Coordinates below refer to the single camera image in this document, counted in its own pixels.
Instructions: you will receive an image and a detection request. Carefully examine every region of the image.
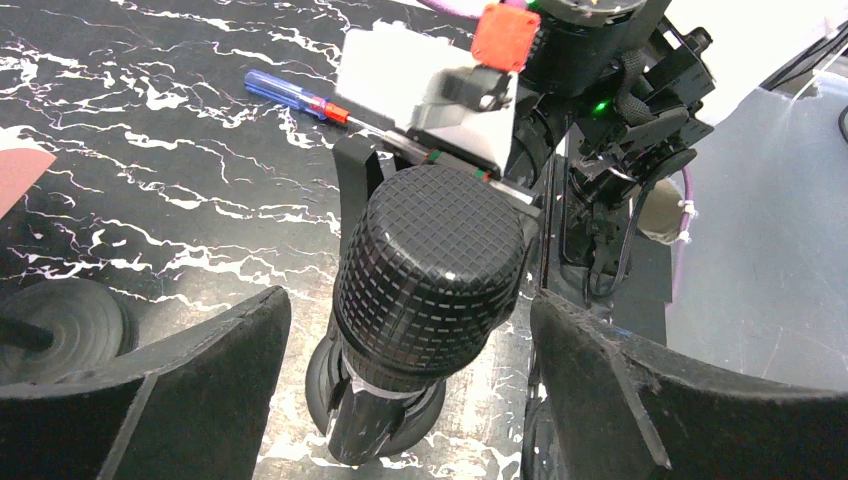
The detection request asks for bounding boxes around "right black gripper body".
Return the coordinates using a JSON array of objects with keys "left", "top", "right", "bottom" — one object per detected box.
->
[{"left": 490, "top": 112, "right": 571, "bottom": 480}]

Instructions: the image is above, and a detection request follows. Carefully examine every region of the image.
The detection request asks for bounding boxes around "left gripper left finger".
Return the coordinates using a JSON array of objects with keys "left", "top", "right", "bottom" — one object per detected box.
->
[{"left": 1, "top": 286, "right": 292, "bottom": 479}]

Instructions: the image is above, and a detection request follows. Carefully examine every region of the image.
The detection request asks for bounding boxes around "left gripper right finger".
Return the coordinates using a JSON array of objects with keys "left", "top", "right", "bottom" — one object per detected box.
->
[{"left": 530, "top": 291, "right": 847, "bottom": 479}]

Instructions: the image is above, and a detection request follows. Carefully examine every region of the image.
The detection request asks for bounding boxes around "black microphone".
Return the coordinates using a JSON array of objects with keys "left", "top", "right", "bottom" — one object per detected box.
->
[{"left": 307, "top": 165, "right": 537, "bottom": 465}]

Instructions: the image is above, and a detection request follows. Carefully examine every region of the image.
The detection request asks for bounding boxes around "pink music stand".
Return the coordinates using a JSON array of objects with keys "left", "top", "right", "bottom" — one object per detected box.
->
[{"left": 0, "top": 147, "right": 56, "bottom": 217}]

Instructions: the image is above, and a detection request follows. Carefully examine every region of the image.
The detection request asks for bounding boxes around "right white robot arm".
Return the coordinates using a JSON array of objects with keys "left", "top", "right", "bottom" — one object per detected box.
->
[{"left": 514, "top": 1, "right": 714, "bottom": 479}]

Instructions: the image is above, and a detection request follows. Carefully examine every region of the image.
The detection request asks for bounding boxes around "blue red screwdriver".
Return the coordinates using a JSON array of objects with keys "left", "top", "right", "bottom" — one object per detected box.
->
[{"left": 244, "top": 69, "right": 414, "bottom": 146}]

